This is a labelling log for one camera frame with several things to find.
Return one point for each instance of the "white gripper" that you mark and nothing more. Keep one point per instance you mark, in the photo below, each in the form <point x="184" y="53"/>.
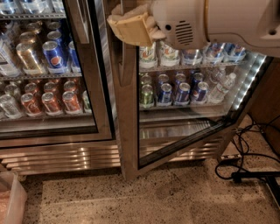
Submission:
<point x="178" y="23"/>

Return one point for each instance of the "glass fridge door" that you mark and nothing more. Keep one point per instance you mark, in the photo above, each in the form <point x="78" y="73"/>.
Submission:
<point x="68" y="23"/>
<point x="150" y="137"/>

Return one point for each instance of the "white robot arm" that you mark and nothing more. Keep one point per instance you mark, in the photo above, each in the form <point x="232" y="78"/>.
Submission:
<point x="252" y="24"/>

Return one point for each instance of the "steel fridge bottom grille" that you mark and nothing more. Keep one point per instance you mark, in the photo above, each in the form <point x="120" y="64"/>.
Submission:
<point x="90" y="156"/>

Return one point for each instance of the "white green soda can middle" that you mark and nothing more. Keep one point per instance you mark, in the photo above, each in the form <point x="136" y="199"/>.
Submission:
<point x="148" y="56"/>

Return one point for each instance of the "white green soda can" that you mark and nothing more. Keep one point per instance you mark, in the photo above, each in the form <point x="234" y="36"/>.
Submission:
<point x="169" y="57"/>
<point x="148" y="56"/>

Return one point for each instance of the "white green soda can right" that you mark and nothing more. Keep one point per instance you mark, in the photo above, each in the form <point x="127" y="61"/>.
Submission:
<point x="169" y="57"/>

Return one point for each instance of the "silver blue energy can left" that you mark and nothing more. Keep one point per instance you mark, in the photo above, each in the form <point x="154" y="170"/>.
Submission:
<point x="191" y="57"/>

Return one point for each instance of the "silver blue energy can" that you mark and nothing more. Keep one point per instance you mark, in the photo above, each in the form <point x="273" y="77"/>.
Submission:
<point x="191" y="57"/>
<point x="234" y="53"/>
<point x="214" y="53"/>

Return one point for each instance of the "blue Pepsi can lower left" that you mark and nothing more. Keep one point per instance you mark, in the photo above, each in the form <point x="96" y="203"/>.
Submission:
<point x="165" y="94"/>

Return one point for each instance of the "blue pepsi can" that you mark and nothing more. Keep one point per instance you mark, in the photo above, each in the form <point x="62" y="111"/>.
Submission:
<point x="199" y="94"/>
<point x="182" y="94"/>
<point x="56" y="59"/>
<point x="165" y="94"/>

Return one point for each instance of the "blue Pepsi can front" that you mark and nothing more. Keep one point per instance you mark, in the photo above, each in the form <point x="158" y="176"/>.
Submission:
<point x="56" y="59"/>

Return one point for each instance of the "blue Pepsi can lower middle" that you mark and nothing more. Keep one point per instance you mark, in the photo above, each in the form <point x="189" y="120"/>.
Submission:
<point x="182" y="94"/>

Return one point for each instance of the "silver blue energy can middle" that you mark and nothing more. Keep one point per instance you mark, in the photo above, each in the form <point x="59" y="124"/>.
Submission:
<point x="214" y="53"/>

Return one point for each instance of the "blue Pepsi can lower right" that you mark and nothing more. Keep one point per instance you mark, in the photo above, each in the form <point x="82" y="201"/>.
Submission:
<point x="199" y="94"/>

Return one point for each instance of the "clear water bottle back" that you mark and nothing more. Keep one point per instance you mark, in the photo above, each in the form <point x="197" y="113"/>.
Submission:
<point x="217" y="73"/>

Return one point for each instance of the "clear water bottle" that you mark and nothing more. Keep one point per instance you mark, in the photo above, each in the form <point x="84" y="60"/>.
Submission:
<point x="222" y="88"/>
<point x="217" y="73"/>

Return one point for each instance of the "red cola can right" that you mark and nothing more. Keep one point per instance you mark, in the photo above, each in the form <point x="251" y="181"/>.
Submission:
<point x="72" y="103"/>

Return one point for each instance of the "red cola can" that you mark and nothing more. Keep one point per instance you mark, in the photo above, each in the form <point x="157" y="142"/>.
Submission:
<point x="51" y="104"/>
<point x="72" y="103"/>
<point x="31" y="105"/>

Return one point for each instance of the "silver blue energy can right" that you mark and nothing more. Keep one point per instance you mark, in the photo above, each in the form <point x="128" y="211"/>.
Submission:
<point x="234" y="53"/>

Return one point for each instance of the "gold soda can front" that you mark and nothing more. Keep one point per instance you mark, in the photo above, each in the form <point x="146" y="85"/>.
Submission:
<point x="33" y="65"/>

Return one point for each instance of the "clear water bottle front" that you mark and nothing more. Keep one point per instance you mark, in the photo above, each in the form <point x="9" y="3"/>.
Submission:
<point x="222" y="88"/>

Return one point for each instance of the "red cola can middle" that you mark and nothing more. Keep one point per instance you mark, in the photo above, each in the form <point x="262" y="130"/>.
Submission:
<point x="51" y="104"/>

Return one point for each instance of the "red cola can left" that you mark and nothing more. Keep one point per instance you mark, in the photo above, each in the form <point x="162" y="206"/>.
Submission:
<point x="31" y="105"/>

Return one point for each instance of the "silver diet cola can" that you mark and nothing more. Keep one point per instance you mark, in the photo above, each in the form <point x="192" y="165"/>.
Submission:
<point x="10" y="106"/>

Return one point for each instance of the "translucent plastic bin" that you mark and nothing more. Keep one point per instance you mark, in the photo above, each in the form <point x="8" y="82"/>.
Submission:
<point x="12" y="198"/>

